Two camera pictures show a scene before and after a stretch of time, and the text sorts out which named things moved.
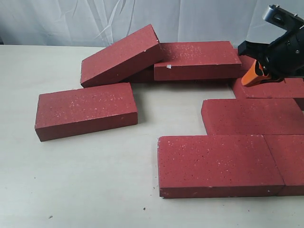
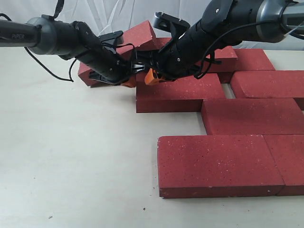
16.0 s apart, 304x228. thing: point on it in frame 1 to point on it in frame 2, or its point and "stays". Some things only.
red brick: (287, 151) stays
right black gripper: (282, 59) to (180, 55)
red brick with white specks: (69, 113) to (183, 95)
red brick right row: (290, 88) stays
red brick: (217, 166) stays
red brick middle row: (247, 116) stays
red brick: (147, 77) to (225, 77)
